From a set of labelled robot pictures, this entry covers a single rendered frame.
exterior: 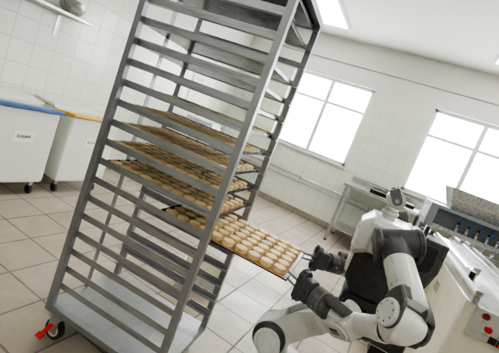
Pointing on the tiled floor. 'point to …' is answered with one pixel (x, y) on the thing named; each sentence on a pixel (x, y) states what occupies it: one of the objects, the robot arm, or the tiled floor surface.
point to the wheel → (57, 331)
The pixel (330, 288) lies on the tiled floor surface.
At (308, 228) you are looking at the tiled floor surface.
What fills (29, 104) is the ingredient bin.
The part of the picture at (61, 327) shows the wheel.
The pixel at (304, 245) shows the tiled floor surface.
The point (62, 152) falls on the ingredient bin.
